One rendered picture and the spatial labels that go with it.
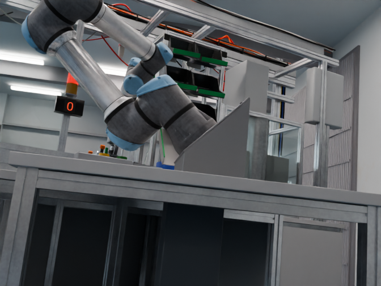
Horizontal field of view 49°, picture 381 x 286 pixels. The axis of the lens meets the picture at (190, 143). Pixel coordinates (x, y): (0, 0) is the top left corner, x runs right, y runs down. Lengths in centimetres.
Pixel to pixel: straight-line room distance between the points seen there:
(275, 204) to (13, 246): 59
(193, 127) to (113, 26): 45
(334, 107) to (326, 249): 104
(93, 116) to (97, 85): 1083
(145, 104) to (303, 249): 196
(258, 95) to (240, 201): 211
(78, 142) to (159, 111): 1082
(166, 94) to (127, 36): 32
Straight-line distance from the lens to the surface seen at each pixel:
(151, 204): 164
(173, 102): 124
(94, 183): 98
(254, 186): 99
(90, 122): 1213
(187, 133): 122
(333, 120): 333
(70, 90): 196
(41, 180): 100
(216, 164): 117
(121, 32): 147
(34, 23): 141
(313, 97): 324
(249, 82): 305
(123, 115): 129
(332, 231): 316
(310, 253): 303
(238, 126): 121
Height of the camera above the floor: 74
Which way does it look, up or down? 11 degrees up
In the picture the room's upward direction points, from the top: 6 degrees clockwise
